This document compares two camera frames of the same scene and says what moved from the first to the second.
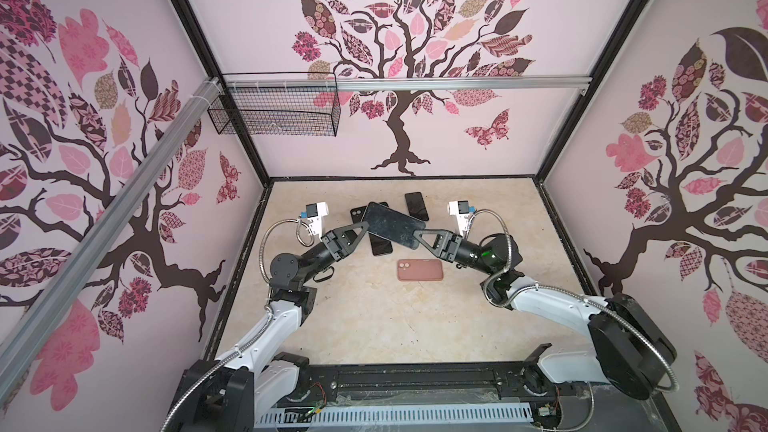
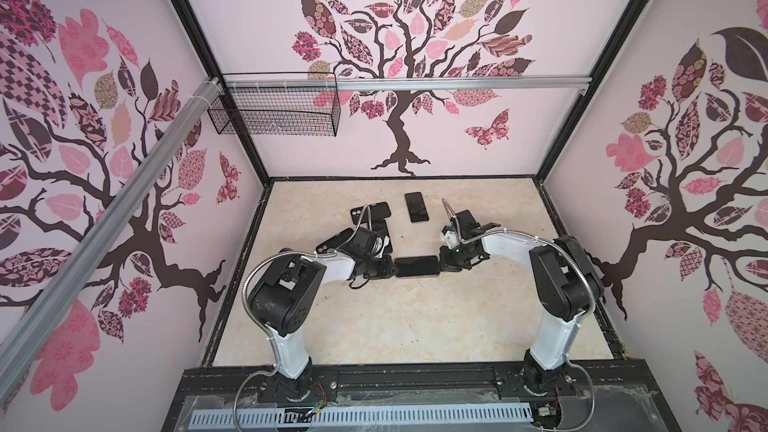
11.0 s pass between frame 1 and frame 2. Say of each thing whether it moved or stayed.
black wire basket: stayed
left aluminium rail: stayed
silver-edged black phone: stayed
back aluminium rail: stayed
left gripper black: moved
